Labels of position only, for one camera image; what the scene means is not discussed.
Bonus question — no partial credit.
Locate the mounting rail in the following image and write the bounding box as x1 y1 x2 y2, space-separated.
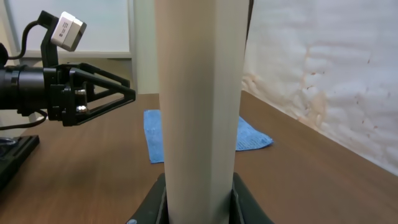
0 135 40 190

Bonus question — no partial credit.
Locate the blue cloth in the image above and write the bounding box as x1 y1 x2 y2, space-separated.
143 109 274 165

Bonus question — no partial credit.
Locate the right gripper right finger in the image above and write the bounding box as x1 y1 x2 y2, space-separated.
229 172 276 224

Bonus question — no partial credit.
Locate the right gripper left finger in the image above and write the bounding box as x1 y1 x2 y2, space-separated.
126 172 169 224

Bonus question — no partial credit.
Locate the black cable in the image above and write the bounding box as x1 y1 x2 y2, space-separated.
0 20 49 131

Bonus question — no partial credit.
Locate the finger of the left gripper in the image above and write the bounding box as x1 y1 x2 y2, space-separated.
73 63 131 88
63 68 137 127

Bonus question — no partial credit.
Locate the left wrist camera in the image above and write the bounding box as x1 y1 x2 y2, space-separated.
50 11 87 52

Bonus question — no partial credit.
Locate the white pipette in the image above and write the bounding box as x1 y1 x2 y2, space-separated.
154 0 250 224

